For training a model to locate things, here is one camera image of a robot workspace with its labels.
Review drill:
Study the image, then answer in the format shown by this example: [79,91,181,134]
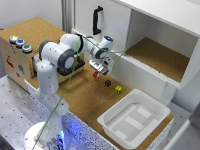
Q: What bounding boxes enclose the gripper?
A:
[88,56,112,76]

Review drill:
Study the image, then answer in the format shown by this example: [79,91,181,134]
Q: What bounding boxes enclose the purple block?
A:
[104,79,112,88]

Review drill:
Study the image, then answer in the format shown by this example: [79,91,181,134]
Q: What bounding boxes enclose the yellow block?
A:
[114,85,123,94]

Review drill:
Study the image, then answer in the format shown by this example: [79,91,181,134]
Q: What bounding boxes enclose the white sliding door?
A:
[73,0,133,52]

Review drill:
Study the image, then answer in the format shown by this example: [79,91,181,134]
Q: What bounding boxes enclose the white cabinet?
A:
[71,0,200,108]

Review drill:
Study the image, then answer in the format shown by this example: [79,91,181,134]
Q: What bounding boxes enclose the white plastic box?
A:
[96,88,172,150]

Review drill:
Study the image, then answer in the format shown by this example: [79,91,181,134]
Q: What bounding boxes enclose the green button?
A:
[21,43,33,54]

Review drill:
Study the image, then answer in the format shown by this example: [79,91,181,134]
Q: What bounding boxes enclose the wooden drawer box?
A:
[0,16,86,93]

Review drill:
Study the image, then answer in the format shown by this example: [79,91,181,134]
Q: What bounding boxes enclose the blue button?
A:
[15,38,26,49]

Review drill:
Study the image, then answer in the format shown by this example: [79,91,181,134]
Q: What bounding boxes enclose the red button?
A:
[9,34,20,44]

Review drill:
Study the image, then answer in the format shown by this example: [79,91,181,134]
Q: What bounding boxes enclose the green cable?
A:
[31,33,129,150]

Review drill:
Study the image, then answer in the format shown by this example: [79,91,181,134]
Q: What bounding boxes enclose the black door handle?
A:
[92,5,104,36]

